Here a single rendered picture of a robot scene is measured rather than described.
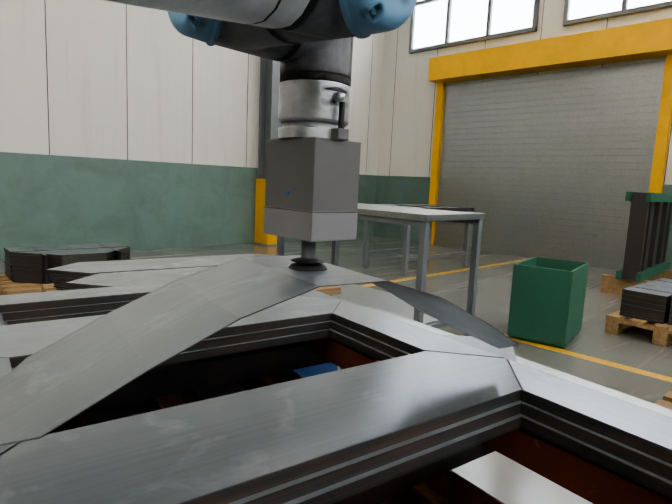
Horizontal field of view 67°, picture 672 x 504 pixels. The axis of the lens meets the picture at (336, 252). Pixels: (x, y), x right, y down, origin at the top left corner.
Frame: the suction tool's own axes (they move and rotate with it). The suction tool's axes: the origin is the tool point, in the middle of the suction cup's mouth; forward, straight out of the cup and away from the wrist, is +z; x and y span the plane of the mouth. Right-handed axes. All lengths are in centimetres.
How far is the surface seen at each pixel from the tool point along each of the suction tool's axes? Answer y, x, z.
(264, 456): -4.7, 8.3, 16.0
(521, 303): 140, -321, 72
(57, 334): 46, 14, 16
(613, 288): 168, -587, 93
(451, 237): 524, -774, 80
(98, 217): 698, -193, 52
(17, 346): 43, 20, 16
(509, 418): -12.1, -25.4, 18.8
